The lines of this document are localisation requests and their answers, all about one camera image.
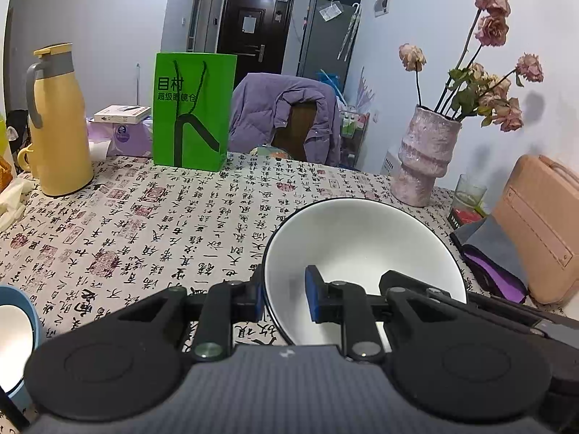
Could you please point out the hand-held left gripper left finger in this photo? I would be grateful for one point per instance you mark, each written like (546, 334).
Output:
(246, 303)

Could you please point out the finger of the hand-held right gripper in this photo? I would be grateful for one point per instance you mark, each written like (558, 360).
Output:
(497, 309)

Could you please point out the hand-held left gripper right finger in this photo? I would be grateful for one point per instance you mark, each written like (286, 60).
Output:
(313, 298)

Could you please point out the blue bowl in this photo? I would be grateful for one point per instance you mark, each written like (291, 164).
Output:
(35, 325)

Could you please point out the grey and purple cloth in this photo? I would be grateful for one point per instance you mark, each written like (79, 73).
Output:
(493, 239)

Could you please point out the beige suitcase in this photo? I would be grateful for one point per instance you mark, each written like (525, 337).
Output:
(543, 226)

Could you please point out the red box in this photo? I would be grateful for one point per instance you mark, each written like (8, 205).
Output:
(466, 216)

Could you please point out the printed tablecloth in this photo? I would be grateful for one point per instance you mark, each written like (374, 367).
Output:
(158, 244)

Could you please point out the glass cup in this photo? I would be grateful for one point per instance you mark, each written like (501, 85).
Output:
(468, 194)

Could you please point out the patterned seat cushion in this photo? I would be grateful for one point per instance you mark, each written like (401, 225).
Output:
(269, 150)

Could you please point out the pink textured vase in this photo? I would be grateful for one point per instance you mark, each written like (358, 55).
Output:
(425, 158)

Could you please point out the wooden chair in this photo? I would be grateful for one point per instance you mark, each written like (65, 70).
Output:
(294, 131)

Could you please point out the purple padded jacket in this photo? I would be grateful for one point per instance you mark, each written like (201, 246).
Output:
(258, 113)

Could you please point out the purple tissue pack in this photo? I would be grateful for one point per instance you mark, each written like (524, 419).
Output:
(126, 138)

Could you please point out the green paper bag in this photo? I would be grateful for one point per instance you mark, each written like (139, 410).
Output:
(203, 99)

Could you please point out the white tissue paper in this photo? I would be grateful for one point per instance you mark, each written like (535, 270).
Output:
(99, 149)

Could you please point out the blue plastic bag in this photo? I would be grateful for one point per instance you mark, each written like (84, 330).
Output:
(332, 81)

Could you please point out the white flat box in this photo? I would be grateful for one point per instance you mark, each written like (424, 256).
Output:
(122, 113)

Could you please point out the yellow thermos jug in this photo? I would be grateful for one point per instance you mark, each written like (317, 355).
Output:
(63, 144)

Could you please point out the grey refrigerator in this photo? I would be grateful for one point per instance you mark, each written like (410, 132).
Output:
(321, 40)

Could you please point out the dark entrance door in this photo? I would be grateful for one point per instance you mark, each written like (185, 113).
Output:
(235, 45)

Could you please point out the yellow mug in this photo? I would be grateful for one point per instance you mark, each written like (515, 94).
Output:
(25, 158)

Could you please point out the white umbrella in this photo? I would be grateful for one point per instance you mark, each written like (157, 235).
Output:
(350, 31)

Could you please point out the dried roses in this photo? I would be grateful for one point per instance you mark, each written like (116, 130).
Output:
(493, 31)

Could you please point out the clear document sleeve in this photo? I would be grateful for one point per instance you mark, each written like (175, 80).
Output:
(330, 11)

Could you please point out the yellow-green snack box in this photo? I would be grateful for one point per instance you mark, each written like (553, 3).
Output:
(2, 144)

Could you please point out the grey interior doorway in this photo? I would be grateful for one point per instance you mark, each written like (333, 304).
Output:
(201, 13)

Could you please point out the black paper bag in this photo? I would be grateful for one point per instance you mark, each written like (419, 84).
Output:
(16, 120)

